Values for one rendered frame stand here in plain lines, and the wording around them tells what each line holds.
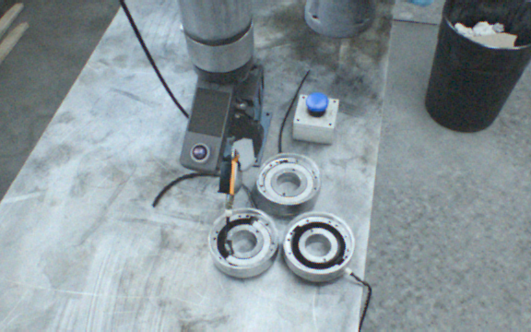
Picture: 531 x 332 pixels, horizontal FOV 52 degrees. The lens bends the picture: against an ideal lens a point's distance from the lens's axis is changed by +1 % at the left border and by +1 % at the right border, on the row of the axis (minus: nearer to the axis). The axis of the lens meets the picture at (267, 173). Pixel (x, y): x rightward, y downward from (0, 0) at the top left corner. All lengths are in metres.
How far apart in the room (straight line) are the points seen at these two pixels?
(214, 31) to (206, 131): 0.12
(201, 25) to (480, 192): 1.56
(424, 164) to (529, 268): 0.48
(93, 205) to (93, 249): 0.08
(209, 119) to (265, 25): 0.60
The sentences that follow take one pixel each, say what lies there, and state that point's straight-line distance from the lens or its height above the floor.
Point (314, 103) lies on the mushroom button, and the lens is 0.92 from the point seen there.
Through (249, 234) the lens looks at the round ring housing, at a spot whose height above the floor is 0.82.
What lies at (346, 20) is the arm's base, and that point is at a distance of 1.16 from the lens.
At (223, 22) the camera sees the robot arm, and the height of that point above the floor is 1.20.
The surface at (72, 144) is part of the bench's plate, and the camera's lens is 1.03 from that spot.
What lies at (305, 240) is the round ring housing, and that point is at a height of 0.83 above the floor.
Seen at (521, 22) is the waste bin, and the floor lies 0.34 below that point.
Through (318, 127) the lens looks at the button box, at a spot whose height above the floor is 0.84.
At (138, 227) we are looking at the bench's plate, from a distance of 0.88.
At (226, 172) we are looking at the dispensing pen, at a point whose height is 0.94.
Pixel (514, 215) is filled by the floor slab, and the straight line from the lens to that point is 1.98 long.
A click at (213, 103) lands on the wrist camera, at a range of 0.62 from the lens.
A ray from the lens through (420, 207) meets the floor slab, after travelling 1.90.
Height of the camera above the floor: 1.53
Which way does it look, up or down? 53 degrees down
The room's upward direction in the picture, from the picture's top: 2 degrees counter-clockwise
